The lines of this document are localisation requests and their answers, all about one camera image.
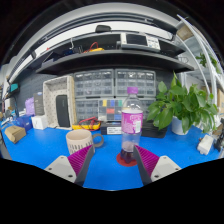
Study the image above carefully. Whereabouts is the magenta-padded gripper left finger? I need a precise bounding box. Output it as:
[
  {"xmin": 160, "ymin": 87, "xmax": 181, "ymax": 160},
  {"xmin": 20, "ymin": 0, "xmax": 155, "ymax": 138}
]
[{"xmin": 44, "ymin": 144, "xmax": 95, "ymax": 187}]

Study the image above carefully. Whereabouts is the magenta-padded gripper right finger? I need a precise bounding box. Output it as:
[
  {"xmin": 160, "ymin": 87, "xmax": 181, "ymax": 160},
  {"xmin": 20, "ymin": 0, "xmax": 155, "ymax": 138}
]
[{"xmin": 133, "ymin": 144, "xmax": 183, "ymax": 186}]

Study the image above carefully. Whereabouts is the clear bottle with purple label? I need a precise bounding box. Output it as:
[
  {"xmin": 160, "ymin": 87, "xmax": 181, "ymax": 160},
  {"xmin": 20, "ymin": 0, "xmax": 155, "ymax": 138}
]
[{"xmin": 119, "ymin": 86, "xmax": 144, "ymax": 165}]

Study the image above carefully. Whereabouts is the beige mug with dark dashes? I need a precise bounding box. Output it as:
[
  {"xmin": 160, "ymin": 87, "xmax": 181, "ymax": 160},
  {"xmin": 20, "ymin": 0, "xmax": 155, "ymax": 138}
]
[{"xmin": 65, "ymin": 128, "xmax": 105, "ymax": 155}]

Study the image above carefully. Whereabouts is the black flat case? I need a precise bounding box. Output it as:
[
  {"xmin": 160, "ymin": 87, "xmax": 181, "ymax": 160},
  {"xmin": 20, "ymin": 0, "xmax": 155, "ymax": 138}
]
[{"xmin": 141, "ymin": 120, "xmax": 168, "ymax": 139}]

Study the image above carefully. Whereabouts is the flat round red coaster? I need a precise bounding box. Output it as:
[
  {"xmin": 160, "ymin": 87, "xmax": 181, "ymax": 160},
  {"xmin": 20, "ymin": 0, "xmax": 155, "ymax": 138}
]
[{"xmin": 115, "ymin": 151, "xmax": 138, "ymax": 168}]

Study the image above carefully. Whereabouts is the yellow multimeter with red leads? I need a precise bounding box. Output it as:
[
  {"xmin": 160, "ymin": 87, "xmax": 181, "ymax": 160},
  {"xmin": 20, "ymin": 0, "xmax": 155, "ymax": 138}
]
[{"xmin": 71, "ymin": 116, "xmax": 102, "ymax": 131}]

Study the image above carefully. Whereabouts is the white power adapter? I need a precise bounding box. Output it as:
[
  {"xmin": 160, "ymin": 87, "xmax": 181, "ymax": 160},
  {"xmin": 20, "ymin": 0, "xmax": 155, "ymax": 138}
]
[{"xmin": 196, "ymin": 134, "xmax": 215, "ymax": 156}]

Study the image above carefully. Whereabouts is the black rectangular device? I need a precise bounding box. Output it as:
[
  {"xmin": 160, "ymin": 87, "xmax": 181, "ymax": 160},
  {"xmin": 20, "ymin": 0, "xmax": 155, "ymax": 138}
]
[{"xmin": 55, "ymin": 94, "xmax": 72, "ymax": 129}]

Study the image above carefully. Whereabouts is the blue box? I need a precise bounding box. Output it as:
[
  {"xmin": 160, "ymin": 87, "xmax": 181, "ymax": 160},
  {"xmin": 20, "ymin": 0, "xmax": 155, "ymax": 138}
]
[{"xmin": 14, "ymin": 114, "xmax": 34, "ymax": 133}]

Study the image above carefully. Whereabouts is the black box with white label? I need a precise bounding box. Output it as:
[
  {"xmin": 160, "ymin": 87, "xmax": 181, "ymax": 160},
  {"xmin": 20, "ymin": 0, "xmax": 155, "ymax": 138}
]
[{"xmin": 99, "ymin": 121, "xmax": 123, "ymax": 136}]

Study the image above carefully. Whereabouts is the dark grey box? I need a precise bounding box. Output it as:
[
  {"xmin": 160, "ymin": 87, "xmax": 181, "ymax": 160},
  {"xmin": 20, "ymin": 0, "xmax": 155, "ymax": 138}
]
[{"xmin": 33, "ymin": 91, "xmax": 46, "ymax": 116}]

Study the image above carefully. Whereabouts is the light purple box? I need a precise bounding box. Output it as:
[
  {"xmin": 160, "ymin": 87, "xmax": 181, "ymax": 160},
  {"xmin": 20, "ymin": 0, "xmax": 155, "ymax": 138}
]
[{"xmin": 25, "ymin": 97, "xmax": 36, "ymax": 117}]

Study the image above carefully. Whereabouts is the green plant in white pot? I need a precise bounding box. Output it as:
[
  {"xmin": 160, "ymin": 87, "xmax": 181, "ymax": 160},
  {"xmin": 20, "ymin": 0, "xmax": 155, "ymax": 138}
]
[{"xmin": 145, "ymin": 71, "xmax": 219, "ymax": 136}]

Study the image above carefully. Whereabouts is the drawer cabinet with coloured drawers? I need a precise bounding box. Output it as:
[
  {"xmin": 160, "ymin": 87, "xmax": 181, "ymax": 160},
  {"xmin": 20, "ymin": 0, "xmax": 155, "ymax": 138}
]
[{"xmin": 97, "ymin": 97, "xmax": 156, "ymax": 122}]

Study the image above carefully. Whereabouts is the white shelf rack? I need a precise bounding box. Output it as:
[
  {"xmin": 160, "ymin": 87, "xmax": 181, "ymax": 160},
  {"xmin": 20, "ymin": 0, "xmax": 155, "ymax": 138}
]
[{"xmin": 176, "ymin": 13, "xmax": 224, "ymax": 101}]

